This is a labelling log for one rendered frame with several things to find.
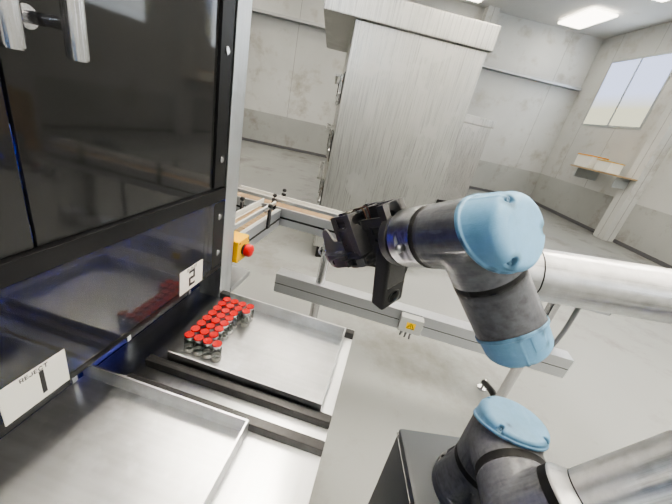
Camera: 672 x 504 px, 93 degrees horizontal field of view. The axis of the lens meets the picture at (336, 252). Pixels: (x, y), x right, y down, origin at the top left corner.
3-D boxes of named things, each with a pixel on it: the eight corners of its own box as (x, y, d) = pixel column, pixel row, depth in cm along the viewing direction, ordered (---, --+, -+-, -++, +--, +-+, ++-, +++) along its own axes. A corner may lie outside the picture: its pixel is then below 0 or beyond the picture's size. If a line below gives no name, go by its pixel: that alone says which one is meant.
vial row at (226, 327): (199, 357, 71) (200, 341, 69) (239, 314, 87) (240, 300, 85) (208, 360, 71) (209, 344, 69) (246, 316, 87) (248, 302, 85)
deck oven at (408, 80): (300, 205, 485) (329, 31, 393) (387, 222, 498) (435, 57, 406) (285, 254, 325) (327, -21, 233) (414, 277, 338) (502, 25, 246)
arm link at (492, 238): (520, 299, 27) (485, 212, 25) (426, 288, 37) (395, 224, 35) (561, 250, 30) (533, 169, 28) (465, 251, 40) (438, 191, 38)
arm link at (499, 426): (508, 442, 67) (538, 396, 61) (533, 514, 54) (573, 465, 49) (451, 425, 68) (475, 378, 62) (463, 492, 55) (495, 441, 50)
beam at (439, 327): (273, 291, 182) (275, 273, 177) (278, 284, 190) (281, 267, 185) (562, 378, 164) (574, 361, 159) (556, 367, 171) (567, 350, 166)
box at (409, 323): (397, 330, 169) (401, 316, 165) (397, 324, 173) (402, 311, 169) (419, 336, 167) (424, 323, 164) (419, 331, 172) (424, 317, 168)
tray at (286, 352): (167, 363, 68) (167, 351, 67) (230, 302, 91) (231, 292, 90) (318, 416, 64) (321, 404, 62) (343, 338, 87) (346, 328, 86)
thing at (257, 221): (202, 290, 100) (203, 245, 94) (158, 277, 102) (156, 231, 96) (281, 226, 162) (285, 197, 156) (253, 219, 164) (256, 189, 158)
